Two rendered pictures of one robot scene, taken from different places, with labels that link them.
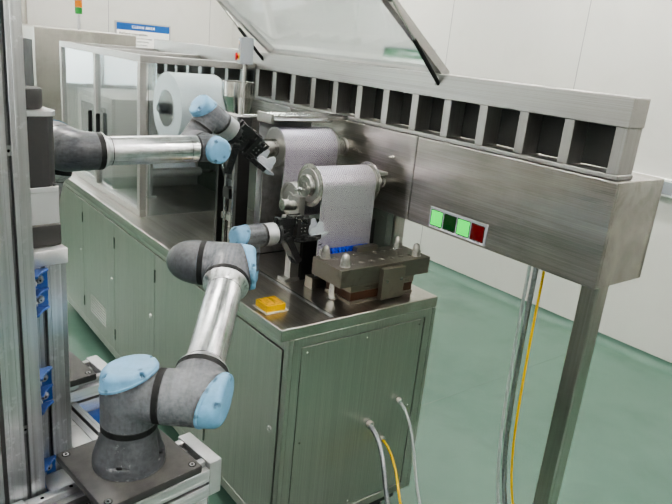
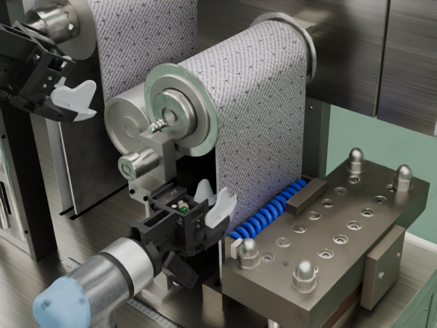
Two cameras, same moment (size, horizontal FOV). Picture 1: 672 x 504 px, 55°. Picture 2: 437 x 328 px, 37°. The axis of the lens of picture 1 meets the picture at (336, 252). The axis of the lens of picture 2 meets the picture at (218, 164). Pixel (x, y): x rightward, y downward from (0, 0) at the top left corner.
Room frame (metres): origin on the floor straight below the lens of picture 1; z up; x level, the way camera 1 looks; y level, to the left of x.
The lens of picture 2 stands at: (1.29, 0.21, 1.71)
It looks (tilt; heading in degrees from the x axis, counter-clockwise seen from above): 33 degrees down; 349
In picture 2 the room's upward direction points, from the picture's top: 2 degrees counter-clockwise
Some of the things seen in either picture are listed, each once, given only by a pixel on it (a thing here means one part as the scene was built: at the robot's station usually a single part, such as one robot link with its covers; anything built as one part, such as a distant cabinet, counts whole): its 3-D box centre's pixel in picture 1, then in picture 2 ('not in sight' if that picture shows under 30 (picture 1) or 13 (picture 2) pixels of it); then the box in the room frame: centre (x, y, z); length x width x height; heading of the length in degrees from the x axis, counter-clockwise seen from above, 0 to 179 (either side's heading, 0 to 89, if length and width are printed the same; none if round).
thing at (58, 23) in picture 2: (267, 147); (52, 24); (2.33, 0.28, 1.34); 0.06 x 0.06 x 0.06; 39
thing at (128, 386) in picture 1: (132, 391); not in sight; (1.17, 0.39, 0.98); 0.13 x 0.12 x 0.14; 91
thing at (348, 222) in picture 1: (345, 225); (263, 164); (2.18, -0.03, 1.11); 0.23 x 0.01 x 0.18; 129
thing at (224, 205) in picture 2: (319, 229); (222, 203); (2.08, 0.06, 1.12); 0.09 x 0.03 x 0.06; 128
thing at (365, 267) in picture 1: (372, 264); (332, 233); (2.11, -0.13, 1.00); 0.40 x 0.16 x 0.06; 129
